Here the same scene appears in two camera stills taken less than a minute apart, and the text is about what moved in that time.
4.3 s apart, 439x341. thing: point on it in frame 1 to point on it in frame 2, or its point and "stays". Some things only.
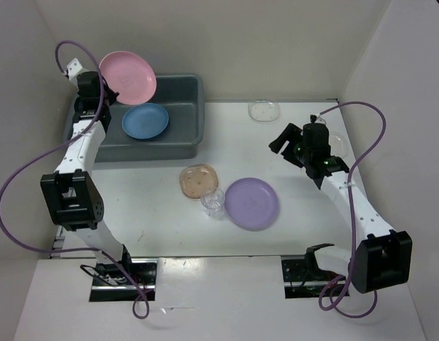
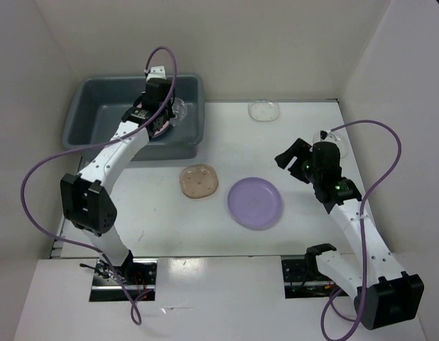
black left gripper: (113, 95) to (170, 114)
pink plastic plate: (129, 76) to (164, 129)
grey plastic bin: (168, 126) stays
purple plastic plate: (251, 204) stays
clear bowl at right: (338, 145) stays
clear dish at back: (263, 110) stays
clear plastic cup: (213, 202) to (179, 109)
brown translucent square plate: (194, 180) stays
